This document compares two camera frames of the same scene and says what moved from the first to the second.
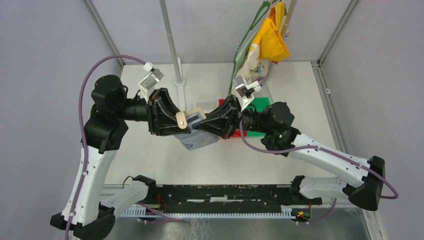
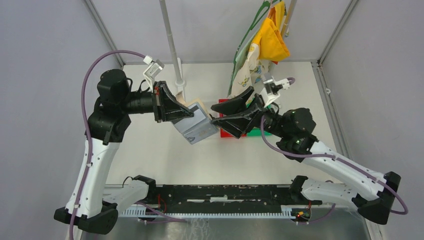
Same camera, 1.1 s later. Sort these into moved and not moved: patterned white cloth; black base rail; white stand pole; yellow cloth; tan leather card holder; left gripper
Moved: tan leather card holder; left gripper
Not moved: black base rail; patterned white cloth; yellow cloth; white stand pole
